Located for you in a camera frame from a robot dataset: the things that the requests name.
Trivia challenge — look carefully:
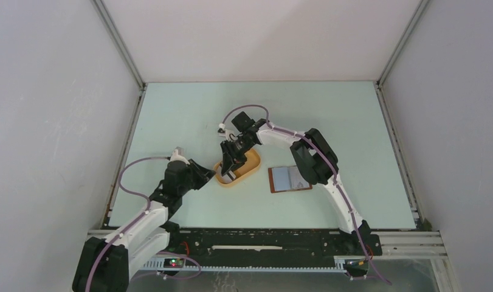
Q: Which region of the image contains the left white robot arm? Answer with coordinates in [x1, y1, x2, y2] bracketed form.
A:
[72, 156, 216, 291]

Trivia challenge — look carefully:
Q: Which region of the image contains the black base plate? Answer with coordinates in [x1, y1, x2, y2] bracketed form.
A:
[167, 228, 382, 268]

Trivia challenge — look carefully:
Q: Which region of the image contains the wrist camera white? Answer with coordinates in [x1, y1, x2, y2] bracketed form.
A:
[218, 123, 236, 141]
[169, 147, 190, 165]

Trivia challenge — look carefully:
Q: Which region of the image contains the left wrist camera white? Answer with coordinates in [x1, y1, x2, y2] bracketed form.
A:
[169, 147, 190, 165]

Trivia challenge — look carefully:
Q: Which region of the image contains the orange plastic card tray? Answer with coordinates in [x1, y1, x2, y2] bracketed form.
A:
[213, 149, 261, 187]

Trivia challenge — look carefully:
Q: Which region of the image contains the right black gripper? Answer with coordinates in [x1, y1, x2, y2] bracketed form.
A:
[220, 136, 255, 176]

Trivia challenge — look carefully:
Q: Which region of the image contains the white cable duct strip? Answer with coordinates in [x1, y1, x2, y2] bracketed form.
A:
[138, 257, 346, 273]

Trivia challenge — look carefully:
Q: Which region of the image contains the brown leather card holder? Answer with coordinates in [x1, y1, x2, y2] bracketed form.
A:
[268, 165, 312, 193]

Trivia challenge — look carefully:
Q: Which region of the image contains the aluminium frame rail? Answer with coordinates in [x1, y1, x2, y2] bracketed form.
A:
[81, 229, 449, 260]

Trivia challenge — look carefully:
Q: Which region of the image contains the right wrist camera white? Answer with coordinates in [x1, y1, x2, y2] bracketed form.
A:
[218, 123, 236, 141]

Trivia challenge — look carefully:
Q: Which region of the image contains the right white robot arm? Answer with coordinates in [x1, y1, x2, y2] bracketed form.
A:
[218, 111, 371, 254]

